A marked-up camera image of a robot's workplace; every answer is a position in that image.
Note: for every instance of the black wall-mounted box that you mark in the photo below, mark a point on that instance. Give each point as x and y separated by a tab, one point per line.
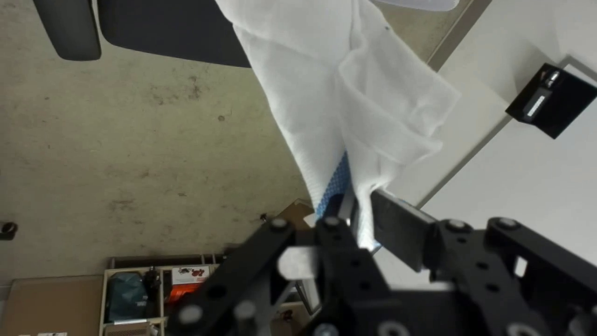
553	100

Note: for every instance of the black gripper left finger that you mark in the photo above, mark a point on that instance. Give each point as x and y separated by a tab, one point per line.
344	268

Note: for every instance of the grey and black office chair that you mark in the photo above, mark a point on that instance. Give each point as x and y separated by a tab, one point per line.
232	33

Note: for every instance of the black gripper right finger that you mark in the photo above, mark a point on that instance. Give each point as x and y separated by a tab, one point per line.
402	229

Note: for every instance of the white towel with blue stripes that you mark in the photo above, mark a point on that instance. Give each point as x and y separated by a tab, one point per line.
351	100

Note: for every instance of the wooden shelf with items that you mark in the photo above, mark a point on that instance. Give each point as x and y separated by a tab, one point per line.
141	293

